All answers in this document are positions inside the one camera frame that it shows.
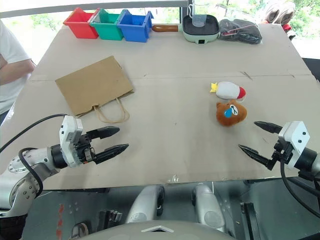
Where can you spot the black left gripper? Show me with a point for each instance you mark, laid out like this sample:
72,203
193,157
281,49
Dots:
84,148

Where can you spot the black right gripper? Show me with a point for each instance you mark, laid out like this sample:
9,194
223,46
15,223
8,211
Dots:
281,153

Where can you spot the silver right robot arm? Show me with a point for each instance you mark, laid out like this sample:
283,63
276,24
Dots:
310,160

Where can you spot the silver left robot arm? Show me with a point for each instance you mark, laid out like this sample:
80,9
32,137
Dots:
27,172

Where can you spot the black plastic bag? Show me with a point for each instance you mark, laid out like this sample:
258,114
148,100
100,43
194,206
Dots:
240,31

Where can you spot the brown plush toy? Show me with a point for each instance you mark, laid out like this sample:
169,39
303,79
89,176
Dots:
231,113

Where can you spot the white rocket plush toy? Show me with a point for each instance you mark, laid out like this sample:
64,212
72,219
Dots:
228,90

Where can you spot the silver right robot leg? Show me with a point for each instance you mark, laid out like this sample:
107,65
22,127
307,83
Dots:
208,207

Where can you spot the grey robot torso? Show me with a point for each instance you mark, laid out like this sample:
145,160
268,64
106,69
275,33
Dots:
160,230

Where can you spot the green plastic bin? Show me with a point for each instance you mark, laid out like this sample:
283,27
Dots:
106,27

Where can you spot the blue plastic bin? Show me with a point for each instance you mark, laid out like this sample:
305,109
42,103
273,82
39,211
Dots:
135,27

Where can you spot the red plastic bin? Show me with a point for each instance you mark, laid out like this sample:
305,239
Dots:
81,23

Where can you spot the person in white shirt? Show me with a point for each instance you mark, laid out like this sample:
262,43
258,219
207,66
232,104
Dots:
11,67

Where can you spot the green electric frying pan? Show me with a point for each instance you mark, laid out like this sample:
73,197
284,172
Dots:
197,28

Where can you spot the clear measuring cup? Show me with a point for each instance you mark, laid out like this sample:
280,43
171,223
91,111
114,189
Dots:
198,15

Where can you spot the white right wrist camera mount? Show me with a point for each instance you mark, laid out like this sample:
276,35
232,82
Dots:
295,140

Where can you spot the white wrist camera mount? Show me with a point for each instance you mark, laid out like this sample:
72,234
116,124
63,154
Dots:
70,140
295,140

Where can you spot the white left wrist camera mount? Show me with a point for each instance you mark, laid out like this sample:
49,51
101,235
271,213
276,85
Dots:
70,140

